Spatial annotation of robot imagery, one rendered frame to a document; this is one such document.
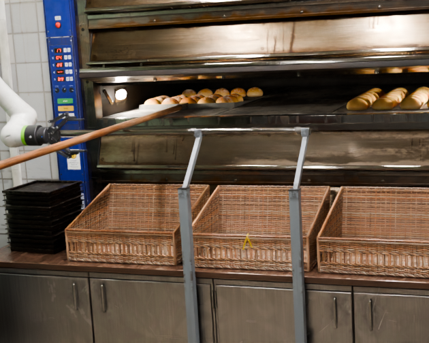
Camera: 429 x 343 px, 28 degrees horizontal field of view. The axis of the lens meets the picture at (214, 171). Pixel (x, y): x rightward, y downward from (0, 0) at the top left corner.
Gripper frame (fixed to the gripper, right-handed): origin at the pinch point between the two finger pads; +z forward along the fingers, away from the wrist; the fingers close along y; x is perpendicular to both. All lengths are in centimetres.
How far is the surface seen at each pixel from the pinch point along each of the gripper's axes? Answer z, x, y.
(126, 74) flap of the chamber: 1, -46, -23
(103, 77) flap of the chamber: -11, -46, -22
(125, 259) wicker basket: 11, -12, 58
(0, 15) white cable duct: -75, -59, -54
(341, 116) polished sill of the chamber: 101, -60, 0
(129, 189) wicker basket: -7, -57, 35
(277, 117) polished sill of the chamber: 70, -60, 0
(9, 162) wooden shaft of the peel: 10, 71, 0
